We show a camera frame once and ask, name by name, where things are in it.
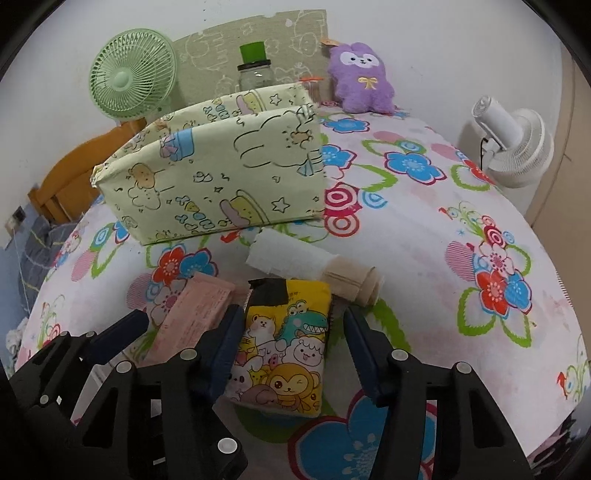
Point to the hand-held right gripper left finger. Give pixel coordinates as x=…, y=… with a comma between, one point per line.
x=221, y=355

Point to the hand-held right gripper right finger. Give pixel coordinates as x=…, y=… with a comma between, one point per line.
x=364, y=360

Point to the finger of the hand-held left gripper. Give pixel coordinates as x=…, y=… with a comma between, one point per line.
x=117, y=334

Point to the pink packet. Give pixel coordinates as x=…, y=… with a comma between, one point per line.
x=194, y=309

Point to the yellow cartoon pouch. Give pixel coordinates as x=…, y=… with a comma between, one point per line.
x=277, y=350

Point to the cartoon print fabric storage box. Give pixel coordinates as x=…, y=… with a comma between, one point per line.
x=207, y=184

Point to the beige rolled cloth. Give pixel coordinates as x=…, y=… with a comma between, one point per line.
x=355, y=281

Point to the white rolled cloth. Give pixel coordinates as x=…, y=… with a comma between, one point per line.
x=286, y=256

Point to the grey striped blanket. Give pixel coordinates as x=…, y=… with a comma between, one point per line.
x=41, y=240

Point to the wooden chair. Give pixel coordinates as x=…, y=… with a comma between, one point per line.
x=69, y=180

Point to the beige door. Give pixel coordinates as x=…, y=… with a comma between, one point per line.
x=554, y=194

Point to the green desk fan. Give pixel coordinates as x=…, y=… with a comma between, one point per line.
x=122, y=78

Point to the white standing fan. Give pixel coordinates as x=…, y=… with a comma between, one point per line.
x=521, y=147

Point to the purple plush bunny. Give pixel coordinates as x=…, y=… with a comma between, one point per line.
x=360, y=87

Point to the small jar with orange lid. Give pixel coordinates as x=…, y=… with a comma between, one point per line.
x=314, y=90

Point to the glass jar with green lid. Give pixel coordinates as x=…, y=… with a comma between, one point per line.
x=254, y=76

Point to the green patterned board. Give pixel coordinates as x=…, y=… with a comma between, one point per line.
x=207, y=50

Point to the wall socket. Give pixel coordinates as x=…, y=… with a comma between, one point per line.
x=18, y=214

